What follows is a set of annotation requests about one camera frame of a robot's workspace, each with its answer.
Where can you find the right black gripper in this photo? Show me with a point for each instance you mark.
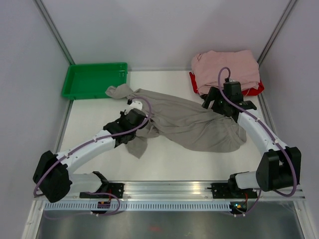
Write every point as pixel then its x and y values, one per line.
pixel 215 93

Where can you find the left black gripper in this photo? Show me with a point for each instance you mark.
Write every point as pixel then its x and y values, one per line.
pixel 123 115

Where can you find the grey trousers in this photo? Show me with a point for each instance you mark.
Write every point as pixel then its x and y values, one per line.
pixel 182 121

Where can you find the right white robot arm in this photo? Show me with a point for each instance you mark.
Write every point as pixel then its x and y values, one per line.
pixel 280 165

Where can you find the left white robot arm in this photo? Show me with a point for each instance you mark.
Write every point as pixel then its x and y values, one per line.
pixel 55 175

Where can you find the pink folded trousers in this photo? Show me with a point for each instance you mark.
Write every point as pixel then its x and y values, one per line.
pixel 238 66

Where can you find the red folded garment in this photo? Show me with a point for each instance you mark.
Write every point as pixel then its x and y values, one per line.
pixel 247 92

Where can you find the green plastic tray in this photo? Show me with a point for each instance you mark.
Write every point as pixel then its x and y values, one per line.
pixel 90 81

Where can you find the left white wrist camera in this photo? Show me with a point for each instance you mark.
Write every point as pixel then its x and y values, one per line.
pixel 134 104

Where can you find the aluminium mounting rail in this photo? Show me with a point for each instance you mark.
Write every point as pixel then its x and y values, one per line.
pixel 164 189

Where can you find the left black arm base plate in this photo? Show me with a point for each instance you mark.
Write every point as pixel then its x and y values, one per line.
pixel 115 190

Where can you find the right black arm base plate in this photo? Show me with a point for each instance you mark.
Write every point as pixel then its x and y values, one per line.
pixel 224 191

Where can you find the slotted grey cable duct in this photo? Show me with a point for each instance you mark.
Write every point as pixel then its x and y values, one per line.
pixel 144 206

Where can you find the right aluminium frame post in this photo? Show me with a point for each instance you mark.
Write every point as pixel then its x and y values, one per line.
pixel 279 26

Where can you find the aluminium frame post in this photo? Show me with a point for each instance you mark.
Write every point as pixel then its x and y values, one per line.
pixel 279 26
pixel 53 29

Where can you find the left aluminium frame post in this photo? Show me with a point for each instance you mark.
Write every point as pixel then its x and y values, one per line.
pixel 53 29

